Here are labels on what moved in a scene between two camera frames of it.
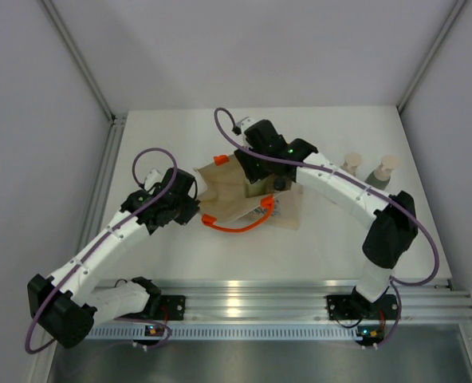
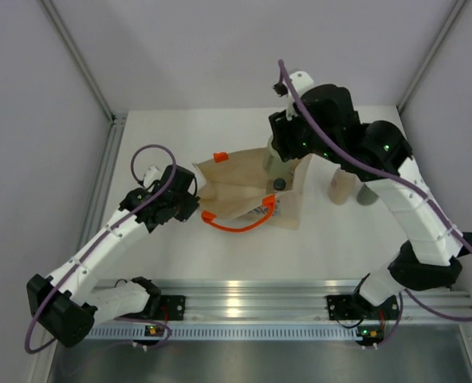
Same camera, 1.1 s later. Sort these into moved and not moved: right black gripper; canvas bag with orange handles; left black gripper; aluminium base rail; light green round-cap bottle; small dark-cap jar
Moved: right black gripper; light green round-cap bottle
Not moved: left black gripper; small dark-cap jar; aluminium base rail; canvas bag with orange handles
